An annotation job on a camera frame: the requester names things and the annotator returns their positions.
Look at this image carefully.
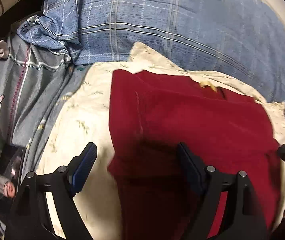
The red garment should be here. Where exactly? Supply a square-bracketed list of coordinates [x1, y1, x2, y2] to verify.
[108, 70, 280, 239]

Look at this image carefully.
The glossy magazine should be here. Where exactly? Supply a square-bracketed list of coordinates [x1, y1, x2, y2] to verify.
[0, 145, 26, 232]

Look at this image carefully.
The cream leaf-print pillow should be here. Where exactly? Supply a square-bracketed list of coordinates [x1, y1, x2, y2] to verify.
[36, 42, 285, 239]

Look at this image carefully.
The grey patterned bedsheet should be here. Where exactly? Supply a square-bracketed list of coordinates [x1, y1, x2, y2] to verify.
[0, 33, 91, 235]

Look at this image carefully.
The blue plaid quilt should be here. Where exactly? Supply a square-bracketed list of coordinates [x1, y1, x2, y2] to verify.
[17, 0, 285, 101]

